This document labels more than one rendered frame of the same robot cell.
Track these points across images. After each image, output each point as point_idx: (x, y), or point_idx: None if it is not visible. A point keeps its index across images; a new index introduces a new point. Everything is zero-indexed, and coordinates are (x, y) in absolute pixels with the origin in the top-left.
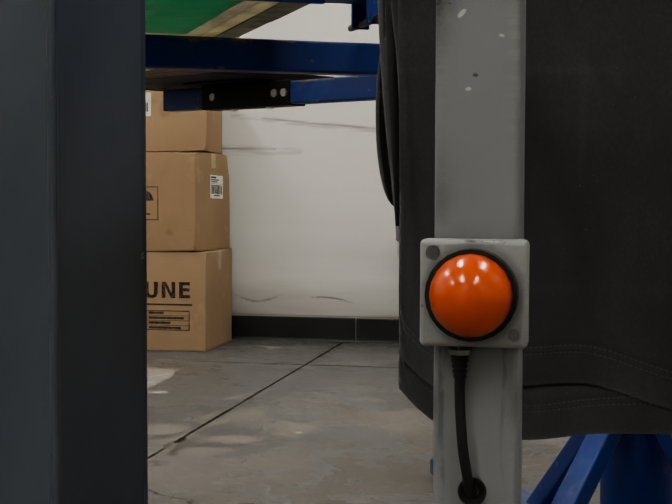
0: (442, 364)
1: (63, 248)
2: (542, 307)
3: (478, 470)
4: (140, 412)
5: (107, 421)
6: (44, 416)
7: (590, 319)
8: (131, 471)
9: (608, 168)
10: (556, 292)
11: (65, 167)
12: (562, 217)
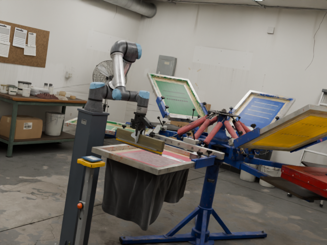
0: None
1: (83, 181)
2: (113, 202)
3: (81, 217)
4: (93, 198)
5: None
6: (78, 197)
7: (116, 205)
8: (91, 204)
9: (119, 192)
10: (114, 201)
11: (84, 172)
12: (116, 195)
